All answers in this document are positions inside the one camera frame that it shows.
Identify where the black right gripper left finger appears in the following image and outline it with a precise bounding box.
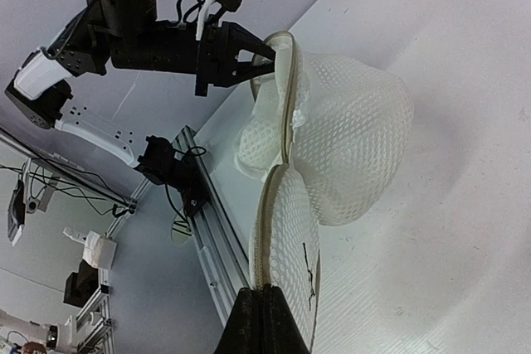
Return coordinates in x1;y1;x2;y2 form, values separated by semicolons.
214;288;261;354

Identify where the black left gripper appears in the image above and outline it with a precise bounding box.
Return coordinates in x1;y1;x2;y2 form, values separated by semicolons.
110;21;275;97

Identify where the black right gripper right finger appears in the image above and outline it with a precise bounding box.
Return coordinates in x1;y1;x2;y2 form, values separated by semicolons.
261;284;309;354

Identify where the white mesh laundry bag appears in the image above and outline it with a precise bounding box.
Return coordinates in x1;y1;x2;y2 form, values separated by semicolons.
234;32;413;352

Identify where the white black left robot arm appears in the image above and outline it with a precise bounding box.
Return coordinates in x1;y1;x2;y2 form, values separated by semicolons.
5;0;275;171

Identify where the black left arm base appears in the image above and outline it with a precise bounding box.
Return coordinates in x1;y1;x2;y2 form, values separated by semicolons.
134;135;209;218

